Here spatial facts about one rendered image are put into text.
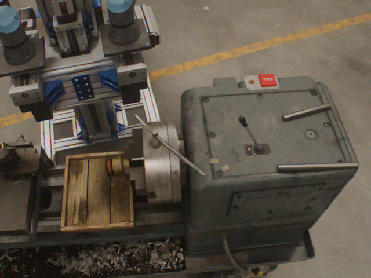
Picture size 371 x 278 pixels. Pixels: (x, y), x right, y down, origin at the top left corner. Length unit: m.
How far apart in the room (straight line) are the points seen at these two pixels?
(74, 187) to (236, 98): 0.79
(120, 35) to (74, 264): 1.10
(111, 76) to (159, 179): 0.71
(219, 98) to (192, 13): 2.55
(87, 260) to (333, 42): 3.01
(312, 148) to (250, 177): 0.26
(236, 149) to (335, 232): 1.52
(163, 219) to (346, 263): 1.43
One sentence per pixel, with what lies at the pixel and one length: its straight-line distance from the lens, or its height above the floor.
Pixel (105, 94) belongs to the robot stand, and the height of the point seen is 0.86.
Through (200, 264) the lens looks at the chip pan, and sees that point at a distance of 1.85.
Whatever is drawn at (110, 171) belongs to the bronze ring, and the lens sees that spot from 1.43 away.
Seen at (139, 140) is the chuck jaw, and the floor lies 1.17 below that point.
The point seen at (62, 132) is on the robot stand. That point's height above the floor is 0.21.
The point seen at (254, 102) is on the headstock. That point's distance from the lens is 1.42.
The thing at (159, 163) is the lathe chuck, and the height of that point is 1.21.
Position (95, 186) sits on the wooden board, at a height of 0.88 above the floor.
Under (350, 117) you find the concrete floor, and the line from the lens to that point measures 3.26.
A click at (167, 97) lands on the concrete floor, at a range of 3.07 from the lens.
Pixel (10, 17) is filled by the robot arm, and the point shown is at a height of 1.39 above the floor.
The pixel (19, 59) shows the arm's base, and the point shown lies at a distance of 1.80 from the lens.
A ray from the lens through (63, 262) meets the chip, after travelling 1.91.
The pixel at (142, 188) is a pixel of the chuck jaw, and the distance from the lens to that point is 1.35.
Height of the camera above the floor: 2.32
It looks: 56 degrees down
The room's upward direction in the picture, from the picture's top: straight up
